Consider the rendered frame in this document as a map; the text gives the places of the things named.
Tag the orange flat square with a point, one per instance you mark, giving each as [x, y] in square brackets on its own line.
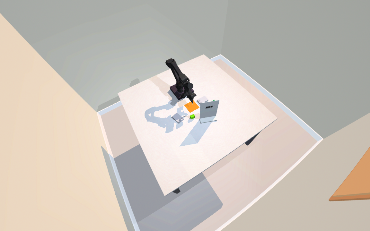
[191, 107]

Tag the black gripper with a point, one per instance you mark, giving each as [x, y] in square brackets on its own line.
[191, 95]

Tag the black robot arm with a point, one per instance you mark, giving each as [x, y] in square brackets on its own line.
[181, 79]

